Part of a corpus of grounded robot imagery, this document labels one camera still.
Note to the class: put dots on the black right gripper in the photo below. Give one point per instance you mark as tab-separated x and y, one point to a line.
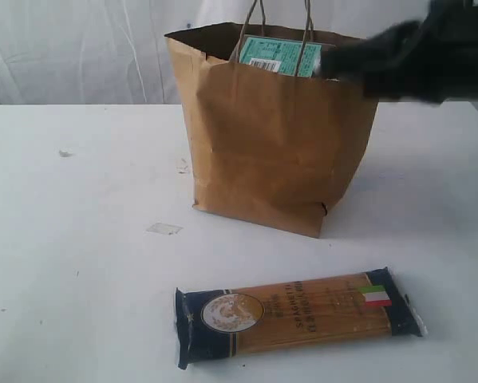
432	60

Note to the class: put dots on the clear jar with gold lid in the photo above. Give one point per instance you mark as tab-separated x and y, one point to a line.
282	56

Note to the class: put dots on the spaghetti packet with Italian flag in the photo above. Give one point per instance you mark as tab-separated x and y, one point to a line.
219	324

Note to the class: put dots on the brown paper shopping bag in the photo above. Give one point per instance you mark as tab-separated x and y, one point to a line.
267	148

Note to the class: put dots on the clear tape scrap on table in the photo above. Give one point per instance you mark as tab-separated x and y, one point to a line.
164	229

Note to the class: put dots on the white backdrop curtain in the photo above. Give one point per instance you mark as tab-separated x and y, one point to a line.
116	52

